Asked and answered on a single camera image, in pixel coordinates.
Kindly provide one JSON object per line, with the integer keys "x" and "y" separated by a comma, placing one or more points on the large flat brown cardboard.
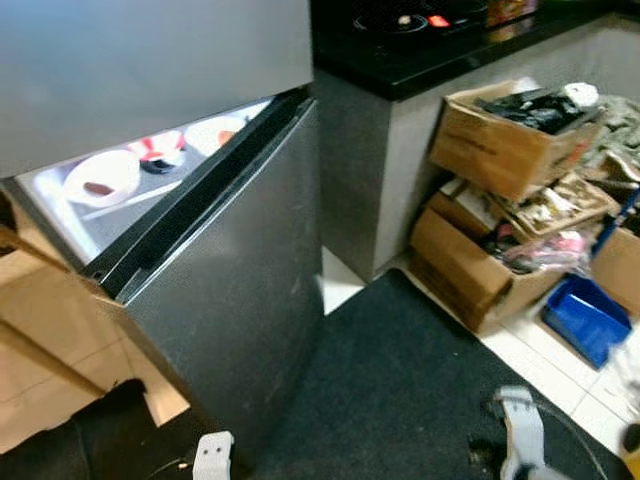
{"x": 50, "y": 330}

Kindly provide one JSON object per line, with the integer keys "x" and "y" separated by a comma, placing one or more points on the pink plastic bag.
{"x": 550, "y": 252}

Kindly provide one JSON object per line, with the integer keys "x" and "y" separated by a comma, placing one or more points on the grey fridge body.
{"x": 60, "y": 215}

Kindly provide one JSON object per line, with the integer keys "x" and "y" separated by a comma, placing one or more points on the shallow brown cardboard box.
{"x": 555, "y": 205}

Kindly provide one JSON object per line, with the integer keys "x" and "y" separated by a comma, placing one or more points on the grey counter base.
{"x": 370, "y": 170}

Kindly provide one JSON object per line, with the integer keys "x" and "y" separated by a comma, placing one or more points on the yellow blue bottle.
{"x": 633, "y": 462}

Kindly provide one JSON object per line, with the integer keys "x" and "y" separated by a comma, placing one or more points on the clear plastic bag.
{"x": 625, "y": 365}

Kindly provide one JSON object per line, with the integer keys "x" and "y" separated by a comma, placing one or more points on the orange snack packet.
{"x": 512, "y": 10}

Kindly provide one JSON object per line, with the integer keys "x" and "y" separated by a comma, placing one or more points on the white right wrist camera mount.
{"x": 522, "y": 430}

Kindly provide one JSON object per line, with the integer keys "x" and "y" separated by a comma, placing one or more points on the black floor mat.
{"x": 400, "y": 400}

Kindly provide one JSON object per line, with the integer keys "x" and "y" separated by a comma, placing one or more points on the white crumpled cloth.
{"x": 580, "y": 95}

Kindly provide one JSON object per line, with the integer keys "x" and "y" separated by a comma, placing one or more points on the red white bowl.
{"x": 158, "y": 150}

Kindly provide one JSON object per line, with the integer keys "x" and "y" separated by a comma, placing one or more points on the black gas stove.
{"x": 390, "y": 22}

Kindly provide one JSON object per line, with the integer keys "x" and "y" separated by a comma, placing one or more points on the camouflage fabric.
{"x": 620, "y": 135}

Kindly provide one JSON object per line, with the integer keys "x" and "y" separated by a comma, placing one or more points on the printed brown cardboard box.
{"x": 490, "y": 150}

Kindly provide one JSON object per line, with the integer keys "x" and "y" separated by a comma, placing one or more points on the grey fridge main door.
{"x": 230, "y": 290}

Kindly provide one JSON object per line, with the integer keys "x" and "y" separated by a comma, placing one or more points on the black cloth bundle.
{"x": 535, "y": 110}

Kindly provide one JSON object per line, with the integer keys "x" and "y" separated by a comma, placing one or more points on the black bag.
{"x": 70, "y": 440}

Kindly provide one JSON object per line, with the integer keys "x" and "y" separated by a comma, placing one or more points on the grey fridge freezer door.
{"x": 150, "y": 70}

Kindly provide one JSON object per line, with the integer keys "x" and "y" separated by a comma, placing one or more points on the blue plastic bin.
{"x": 585, "y": 320}

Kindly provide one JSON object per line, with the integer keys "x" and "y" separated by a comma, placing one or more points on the white bowl with brown food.
{"x": 100, "y": 175}

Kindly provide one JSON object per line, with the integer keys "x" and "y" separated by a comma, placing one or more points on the black countertop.
{"x": 400, "y": 70}

